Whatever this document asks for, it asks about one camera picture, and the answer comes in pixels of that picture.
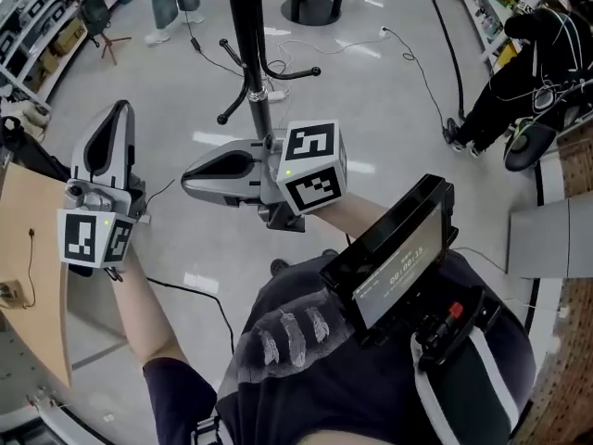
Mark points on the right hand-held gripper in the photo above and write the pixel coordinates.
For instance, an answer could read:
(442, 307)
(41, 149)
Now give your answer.
(296, 165)

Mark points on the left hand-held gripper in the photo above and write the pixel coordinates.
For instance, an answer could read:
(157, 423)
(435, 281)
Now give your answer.
(81, 234)

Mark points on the black coat rack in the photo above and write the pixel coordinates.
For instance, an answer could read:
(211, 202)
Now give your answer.
(245, 26)

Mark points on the person's left forearm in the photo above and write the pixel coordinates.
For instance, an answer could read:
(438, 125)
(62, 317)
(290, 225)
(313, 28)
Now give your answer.
(143, 313)

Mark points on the person's right forearm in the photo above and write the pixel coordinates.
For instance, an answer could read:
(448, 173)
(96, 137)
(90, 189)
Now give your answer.
(352, 216)

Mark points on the white metal shelf rack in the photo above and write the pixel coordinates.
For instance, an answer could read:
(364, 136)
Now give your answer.
(25, 86)
(472, 14)

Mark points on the light wooden desk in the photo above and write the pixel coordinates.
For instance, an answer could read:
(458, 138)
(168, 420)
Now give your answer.
(41, 202)

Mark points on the black office chair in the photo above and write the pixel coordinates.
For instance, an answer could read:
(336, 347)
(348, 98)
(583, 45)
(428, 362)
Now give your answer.
(28, 151)

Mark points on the white power strip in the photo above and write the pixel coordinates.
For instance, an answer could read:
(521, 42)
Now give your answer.
(384, 31)
(278, 95)

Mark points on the black elastic wristband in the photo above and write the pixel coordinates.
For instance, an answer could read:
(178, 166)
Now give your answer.
(113, 274)

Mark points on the brown cardboard box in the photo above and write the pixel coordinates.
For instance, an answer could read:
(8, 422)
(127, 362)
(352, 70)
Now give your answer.
(69, 37)
(48, 62)

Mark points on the brown tripod stand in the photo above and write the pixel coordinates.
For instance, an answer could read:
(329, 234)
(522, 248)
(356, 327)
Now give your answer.
(109, 47)

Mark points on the dark grey bag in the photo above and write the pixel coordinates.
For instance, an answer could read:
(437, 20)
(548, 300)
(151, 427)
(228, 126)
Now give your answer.
(95, 14)

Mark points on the small clear gadget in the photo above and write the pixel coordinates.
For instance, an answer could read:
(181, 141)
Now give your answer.
(9, 292)

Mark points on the black chest monitor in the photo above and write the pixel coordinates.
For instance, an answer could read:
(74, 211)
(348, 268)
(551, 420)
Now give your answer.
(394, 258)

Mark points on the person's dark t-shirt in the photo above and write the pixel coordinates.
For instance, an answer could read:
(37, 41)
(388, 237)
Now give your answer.
(324, 387)

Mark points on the red button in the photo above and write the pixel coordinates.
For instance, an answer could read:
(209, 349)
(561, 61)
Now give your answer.
(456, 311)

